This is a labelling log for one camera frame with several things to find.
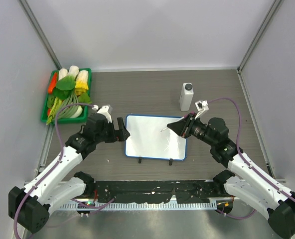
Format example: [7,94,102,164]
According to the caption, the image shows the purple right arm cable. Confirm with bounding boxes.
[182,97,295,221]

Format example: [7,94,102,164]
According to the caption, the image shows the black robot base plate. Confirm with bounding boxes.
[65,179,244,204]

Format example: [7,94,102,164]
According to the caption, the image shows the orange toy carrot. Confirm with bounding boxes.
[47,72,58,94]

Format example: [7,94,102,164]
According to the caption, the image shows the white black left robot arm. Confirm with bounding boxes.
[8,110,130,234]

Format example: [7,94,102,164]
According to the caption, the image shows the white slotted cable duct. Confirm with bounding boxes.
[31,201,217,211]

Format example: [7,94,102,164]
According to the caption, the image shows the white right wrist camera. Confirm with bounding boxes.
[195,100,209,119]

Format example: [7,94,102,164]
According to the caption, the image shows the blue-framed whiteboard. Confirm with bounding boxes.
[125,114,187,161]

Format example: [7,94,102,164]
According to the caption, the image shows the green toy bean bundle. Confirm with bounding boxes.
[58,93,83,120]

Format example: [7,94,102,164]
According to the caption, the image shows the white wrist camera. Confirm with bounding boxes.
[195,100,209,119]
[97,105,113,123]

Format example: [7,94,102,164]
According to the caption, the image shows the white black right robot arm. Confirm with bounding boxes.
[167,114,295,239]

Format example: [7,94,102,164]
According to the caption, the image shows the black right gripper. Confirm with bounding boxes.
[167,113,217,147]

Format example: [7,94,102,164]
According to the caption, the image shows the yellow green toy stalks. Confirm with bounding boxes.
[46,98,63,125]

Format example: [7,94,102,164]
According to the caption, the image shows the white green toy cabbage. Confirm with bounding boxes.
[67,65,79,79]

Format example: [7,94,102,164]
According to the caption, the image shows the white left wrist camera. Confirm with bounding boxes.
[97,105,113,123]

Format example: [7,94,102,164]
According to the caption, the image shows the green plastic vegetable tray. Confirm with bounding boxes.
[41,68,91,124]

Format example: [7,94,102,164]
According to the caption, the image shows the white bottle black cap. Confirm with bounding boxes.
[179,83,194,112]

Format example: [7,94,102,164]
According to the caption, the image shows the yellow white toy napa cabbage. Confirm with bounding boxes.
[74,70,89,96]

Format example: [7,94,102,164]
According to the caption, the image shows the white toy bok choy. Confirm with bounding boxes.
[58,68,68,81]

